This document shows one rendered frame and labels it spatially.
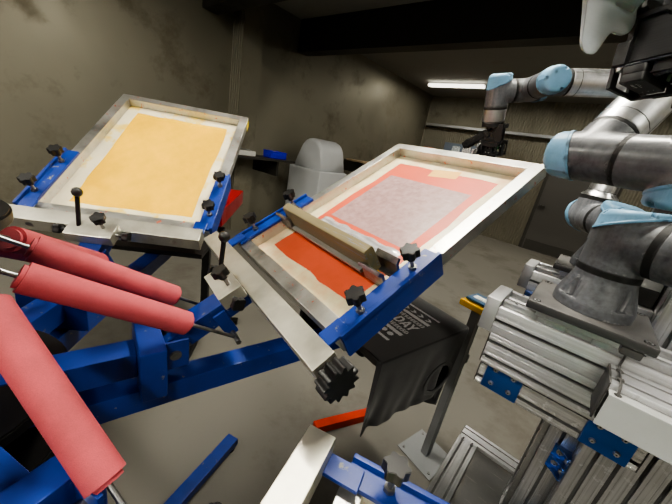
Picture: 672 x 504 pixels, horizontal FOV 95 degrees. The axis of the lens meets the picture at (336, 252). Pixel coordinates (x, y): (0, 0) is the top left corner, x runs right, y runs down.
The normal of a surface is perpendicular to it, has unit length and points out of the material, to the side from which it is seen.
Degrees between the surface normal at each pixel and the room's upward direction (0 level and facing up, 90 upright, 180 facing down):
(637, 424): 90
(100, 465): 38
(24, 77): 90
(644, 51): 90
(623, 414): 90
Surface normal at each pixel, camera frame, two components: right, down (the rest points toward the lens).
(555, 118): -0.65, 0.14
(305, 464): 0.18, -0.93
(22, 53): 0.74, 0.34
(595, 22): 0.29, 0.30
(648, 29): -0.90, -0.01
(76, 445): 0.43, -0.40
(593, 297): -0.64, -0.19
